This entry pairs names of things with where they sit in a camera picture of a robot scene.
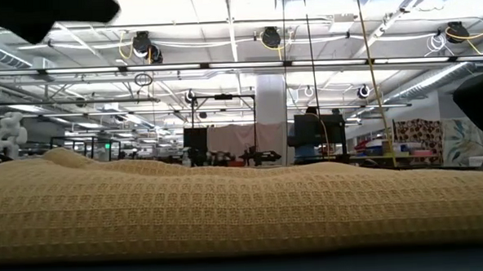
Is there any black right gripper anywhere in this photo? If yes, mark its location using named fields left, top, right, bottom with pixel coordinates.
left=451, top=69, right=483, bottom=174

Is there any yellow waffle weave towel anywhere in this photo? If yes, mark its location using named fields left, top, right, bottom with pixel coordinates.
left=0, top=128, right=483, bottom=268

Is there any green leaf patterned cloth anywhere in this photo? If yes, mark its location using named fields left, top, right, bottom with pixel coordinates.
left=441, top=114, right=483, bottom=168

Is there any brown floral patterned cloth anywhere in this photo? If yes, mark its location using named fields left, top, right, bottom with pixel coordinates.
left=392, top=117, right=446, bottom=167

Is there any large black monitor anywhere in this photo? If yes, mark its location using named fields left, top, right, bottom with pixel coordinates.
left=293, top=112, right=348, bottom=165

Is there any small black monitor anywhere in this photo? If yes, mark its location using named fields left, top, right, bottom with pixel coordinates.
left=183, top=127, right=210, bottom=158

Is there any long fluorescent light strip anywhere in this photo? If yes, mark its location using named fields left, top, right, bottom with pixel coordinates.
left=0, top=48, right=483, bottom=83

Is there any white square pillar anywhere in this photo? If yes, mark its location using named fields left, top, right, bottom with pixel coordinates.
left=255, top=73, right=288, bottom=126

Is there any pink cloth sheet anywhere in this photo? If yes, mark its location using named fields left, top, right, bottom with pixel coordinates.
left=206, top=121, right=289, bottom=159

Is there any silver ventilation duct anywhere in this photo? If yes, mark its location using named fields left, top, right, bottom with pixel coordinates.
left=0, top=35, right=59, bottom=84
left=379, top=45, right=483, bottom=105

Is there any black retractable cable reel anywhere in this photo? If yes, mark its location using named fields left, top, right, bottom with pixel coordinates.
left=131, top=30, right=152, bottom=56
left=444, top=20, right=471, bottom=45
left=147, top=43, right=165, bottom=65
left=259, top=25, right=282, bottom=51

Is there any yellow power cable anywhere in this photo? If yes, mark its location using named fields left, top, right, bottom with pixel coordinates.
left=353, top=0, right=397, bottom=169

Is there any black framed glass enclosure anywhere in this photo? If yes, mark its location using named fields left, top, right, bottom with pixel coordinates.
left=49, top=133, right=123, bottom=165

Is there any thin yellow cable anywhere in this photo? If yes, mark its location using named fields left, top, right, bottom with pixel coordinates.
left=305, top=110, right=332, bottom=154

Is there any black metal frame stand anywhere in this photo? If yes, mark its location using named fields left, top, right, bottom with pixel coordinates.
left=189, top=91, right=259, bottom=168

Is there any thin black cable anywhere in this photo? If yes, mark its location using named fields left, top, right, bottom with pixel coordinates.
left=279, top=0, right=293, bottom=166

